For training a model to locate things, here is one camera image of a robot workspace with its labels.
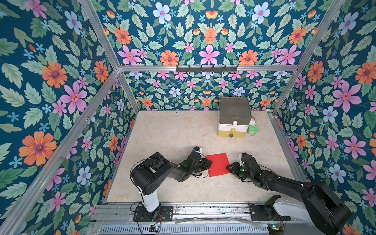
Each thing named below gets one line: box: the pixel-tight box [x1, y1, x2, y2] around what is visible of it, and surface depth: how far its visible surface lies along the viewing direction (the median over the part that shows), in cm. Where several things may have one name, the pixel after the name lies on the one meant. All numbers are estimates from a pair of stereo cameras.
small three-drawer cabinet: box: [217, 95, 253, 139], surface depth 100 cm
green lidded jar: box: [247, 124, 259, 136], surface depth 106 cm
